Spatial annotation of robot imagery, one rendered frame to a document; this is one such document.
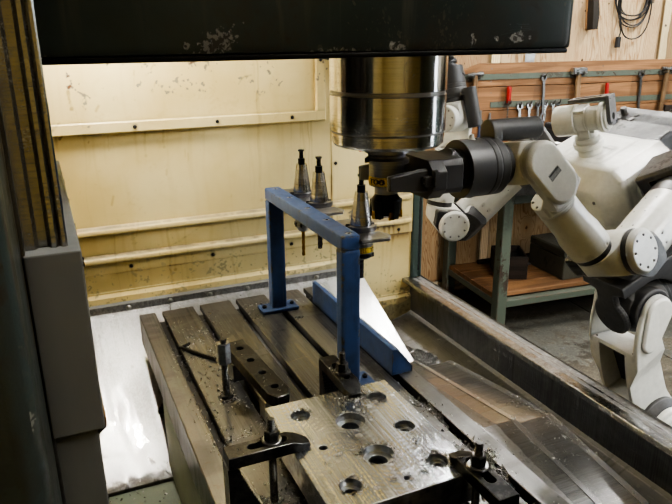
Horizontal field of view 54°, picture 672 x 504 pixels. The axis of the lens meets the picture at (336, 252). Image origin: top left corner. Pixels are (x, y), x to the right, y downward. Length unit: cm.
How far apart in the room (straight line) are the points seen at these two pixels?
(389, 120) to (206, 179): 111
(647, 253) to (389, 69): 57
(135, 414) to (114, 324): 31
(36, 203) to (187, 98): 127
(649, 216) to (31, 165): 101
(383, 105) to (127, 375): 117
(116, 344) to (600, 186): 127
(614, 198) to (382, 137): 72
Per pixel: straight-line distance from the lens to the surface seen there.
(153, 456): 167
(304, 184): 160
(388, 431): 108
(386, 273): 221
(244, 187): 194
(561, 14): 93
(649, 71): 474
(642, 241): 119
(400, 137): 86
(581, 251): 114
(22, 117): 60
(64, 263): 61
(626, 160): 149
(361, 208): 130
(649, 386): 189
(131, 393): 178
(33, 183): 61
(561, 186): 105
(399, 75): 85
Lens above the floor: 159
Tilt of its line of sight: 18 degrees down
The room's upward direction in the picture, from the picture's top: 1 degrees counter-clockwise
